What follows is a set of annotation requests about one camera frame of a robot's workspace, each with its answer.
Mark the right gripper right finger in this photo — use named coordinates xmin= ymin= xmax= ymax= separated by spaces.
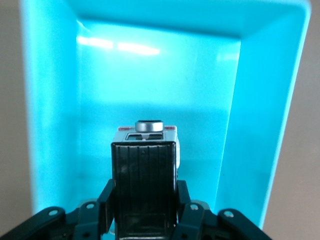
xmin=172 ymin=179 xmax=273 ymax=240

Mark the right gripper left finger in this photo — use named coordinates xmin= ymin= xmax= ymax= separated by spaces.
xmin=0 ymin=178 xmax=116 ymax=240

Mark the white toy jeep black roof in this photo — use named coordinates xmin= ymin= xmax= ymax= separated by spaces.
xmin=110 ymin=119 xmax=182 ymax=240

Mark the cyan plastic bin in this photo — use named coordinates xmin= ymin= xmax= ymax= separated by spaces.
xmin=18 ymin=0 xmax=312 ymax=231

